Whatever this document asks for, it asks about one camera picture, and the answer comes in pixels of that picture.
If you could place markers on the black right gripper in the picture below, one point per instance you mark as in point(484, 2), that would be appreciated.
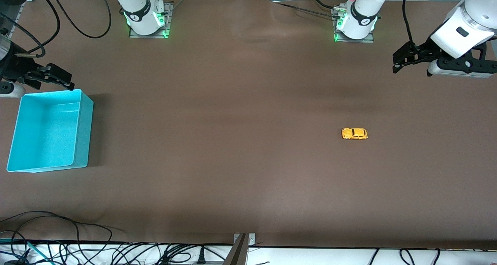
point(12, 68)

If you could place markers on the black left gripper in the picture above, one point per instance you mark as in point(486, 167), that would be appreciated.
point(426, 49)

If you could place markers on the yellow beetle toy car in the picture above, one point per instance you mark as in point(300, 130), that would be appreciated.
point(354, 133)

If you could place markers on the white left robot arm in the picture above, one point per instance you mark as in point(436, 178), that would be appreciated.
point(363, 16)

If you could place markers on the turquoise plastic bin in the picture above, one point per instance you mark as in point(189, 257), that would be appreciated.
point(50, 141)

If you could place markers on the thin grey rod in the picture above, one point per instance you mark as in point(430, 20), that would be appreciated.
point(179, 2)

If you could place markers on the brown table cover sheet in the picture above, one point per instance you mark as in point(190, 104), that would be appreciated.
point(248, 141)

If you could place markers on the black power plug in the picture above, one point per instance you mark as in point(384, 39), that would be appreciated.
point(201, 258)

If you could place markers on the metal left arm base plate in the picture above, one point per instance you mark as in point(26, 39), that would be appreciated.
point(367, 40)

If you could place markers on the aluminium frame rail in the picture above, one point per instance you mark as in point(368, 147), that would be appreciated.
point(23, 11)

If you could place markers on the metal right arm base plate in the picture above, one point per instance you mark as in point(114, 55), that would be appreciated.
point(169, 16)

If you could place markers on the small metal bracket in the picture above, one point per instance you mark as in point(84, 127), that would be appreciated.
point(251, 239)

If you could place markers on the grey camera post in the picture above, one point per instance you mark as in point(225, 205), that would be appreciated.
point(237, 255)

